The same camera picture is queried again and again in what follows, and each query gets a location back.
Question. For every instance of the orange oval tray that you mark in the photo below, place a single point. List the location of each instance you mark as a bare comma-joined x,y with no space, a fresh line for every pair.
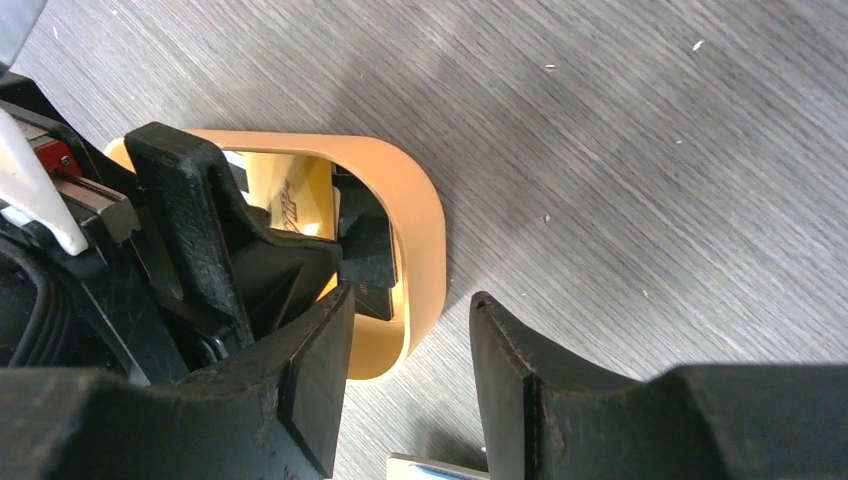
417,223

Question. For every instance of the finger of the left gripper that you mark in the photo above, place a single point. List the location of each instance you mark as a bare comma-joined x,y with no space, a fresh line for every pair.
364,245

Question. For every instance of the gold credit card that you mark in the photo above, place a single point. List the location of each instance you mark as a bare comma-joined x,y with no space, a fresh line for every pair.
296,190

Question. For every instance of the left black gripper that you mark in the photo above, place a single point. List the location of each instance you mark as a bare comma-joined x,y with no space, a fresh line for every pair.
96,310

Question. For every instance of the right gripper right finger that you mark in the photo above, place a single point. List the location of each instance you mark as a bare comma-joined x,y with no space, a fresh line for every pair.
548,413

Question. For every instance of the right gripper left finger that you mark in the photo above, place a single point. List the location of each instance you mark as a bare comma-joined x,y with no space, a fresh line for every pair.
271,411

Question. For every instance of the black white credit card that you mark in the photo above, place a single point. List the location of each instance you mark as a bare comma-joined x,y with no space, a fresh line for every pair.
374,272

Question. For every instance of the grey card holder wallet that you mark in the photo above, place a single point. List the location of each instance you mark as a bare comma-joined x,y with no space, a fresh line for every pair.
407,467

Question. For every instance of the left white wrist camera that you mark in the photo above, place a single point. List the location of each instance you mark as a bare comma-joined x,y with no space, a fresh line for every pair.
29,190

